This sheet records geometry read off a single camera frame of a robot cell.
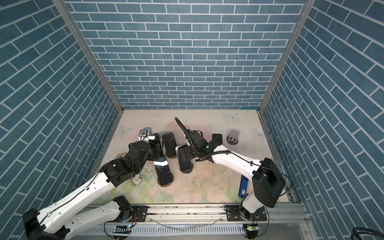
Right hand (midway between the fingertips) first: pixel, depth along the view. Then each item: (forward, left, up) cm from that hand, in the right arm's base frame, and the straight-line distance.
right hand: (185, 149), depth 83 cm
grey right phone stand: (+16, -29, -10) cm, 34 cm away
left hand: (-3, +16, +8) cm, 18 cm away
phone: (+18, -19, -12) cm, 29 cm away
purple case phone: (+5, +11, -6) cm, 13 cm away
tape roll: (-1, +42, -11) cm, 44 cm away
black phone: (-13, +10, -6) cm, 18 cm away
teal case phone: (-7, -2, +7) cm, 10 cm away
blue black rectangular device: (-14, -33, -11) cm, 38 cm away
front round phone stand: (-17, +9, -11) cm, 22 cm away
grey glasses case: (+21, +31, -11) cm, 39 cm away
